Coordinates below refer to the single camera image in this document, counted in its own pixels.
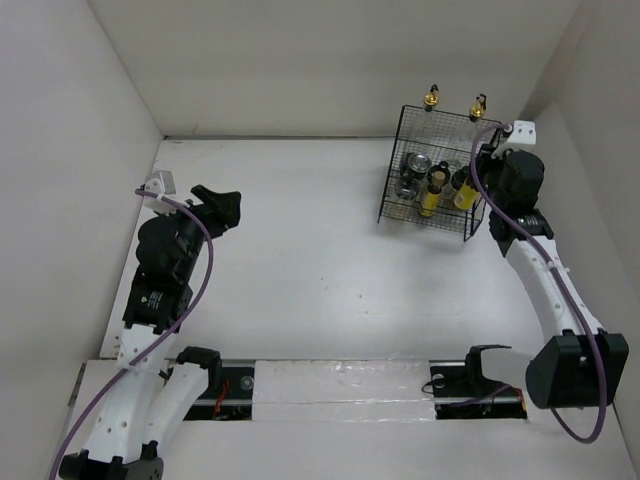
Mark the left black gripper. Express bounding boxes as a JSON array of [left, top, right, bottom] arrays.
[[157, 185, 239, 280]]

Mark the small yellow bottle cork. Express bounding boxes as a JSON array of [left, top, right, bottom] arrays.
[[419, 170, 446, 217], [453, 166, 478, 211]]

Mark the clear oil bottle gold spout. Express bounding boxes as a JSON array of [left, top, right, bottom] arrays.
[[468, 93, 487, 123]]

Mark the tan spice grinder silver top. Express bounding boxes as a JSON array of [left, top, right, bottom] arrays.
[[394, 184, 419, 202]]

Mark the dark sauce bottle gold spout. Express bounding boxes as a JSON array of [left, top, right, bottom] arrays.
[[423, 84, 439, 112]]

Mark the brown spice shaker black top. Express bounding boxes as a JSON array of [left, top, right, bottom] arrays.
[[450, 166, 469, 190]]

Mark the black top salt shaker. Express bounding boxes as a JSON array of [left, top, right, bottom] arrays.
[[431, 161, 451, 176]]

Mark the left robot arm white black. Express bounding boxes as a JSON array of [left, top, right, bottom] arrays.
[[49, 181, 242, 479]]

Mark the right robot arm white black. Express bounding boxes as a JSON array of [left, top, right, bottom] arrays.
[[470, 143, 629, 409]]

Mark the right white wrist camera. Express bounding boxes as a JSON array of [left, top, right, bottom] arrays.
[[491, 120, 537, 158]]

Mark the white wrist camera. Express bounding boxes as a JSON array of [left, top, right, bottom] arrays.
[[491, 120, 537, 158], [139, 170, 176, 215]]

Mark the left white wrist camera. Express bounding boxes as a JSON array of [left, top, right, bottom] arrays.
[[139, 170, 176, 215]]

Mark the black wire rack basket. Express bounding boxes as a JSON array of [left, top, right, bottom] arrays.
[[378, 105, 496, 240]]

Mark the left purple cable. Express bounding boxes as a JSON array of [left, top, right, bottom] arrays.
[[49, 187, 216, 480]]

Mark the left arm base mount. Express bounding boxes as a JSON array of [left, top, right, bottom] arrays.
[[185, 364, 255, 421]]

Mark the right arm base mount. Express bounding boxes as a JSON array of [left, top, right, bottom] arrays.
[[422, 370, 528, 420]]

